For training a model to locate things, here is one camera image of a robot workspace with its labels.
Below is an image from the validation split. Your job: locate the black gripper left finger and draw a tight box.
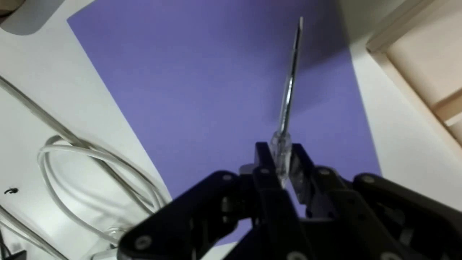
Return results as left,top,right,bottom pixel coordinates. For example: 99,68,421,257
118,141,311,260

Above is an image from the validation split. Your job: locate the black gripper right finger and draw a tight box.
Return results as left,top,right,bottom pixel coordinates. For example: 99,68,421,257
288,141,462,260

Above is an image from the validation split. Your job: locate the clear handle screwdriver red cap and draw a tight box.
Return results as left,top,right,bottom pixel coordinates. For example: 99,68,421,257
269,14,307,189

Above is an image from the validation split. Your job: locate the light wooden divided tray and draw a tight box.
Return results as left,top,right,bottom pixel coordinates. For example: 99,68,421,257
366,0,462,156

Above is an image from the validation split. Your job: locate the purple paper sheet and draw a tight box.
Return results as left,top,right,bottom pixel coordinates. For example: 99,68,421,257
67,0,383,244

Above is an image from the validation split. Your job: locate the white looped cable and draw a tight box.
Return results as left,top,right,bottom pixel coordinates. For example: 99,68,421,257
0,75,174,248

